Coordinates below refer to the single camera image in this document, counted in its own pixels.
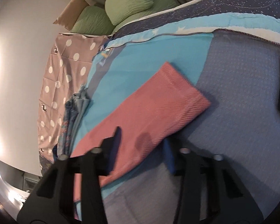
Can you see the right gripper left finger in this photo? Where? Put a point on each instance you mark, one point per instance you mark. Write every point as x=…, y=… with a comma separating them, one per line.
x=51, y=201

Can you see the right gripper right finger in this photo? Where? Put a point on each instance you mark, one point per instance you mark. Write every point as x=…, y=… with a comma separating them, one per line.
x=211, y=191

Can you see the beige cushion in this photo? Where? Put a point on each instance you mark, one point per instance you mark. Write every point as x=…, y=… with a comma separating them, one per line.
x=71, y=13

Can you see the folded blue floral garment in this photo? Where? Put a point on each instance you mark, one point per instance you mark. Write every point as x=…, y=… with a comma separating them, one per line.
x=74, y=111

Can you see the pink knit shirt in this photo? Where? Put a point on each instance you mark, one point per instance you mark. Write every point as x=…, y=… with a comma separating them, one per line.
x=160, y=107

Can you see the green pillow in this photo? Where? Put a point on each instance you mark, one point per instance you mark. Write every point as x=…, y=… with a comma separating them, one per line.
x=119, y=10
x=158, y=6
x=93, y=20

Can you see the turquoise grey patterned duvet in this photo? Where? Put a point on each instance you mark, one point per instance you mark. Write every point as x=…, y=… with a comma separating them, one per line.
x=233, y=59

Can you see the pink polka dot cloth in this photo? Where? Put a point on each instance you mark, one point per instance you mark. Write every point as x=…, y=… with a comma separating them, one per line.
x=67, y=68

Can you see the navy starry bed sheet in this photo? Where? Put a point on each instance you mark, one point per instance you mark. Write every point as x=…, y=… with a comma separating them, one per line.
x=202, y=8

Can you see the green pillow near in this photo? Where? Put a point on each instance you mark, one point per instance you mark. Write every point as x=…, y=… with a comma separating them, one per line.
x=93, y=20

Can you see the green pillow far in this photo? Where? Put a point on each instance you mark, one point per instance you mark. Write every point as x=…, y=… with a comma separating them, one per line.
x=119, y=10

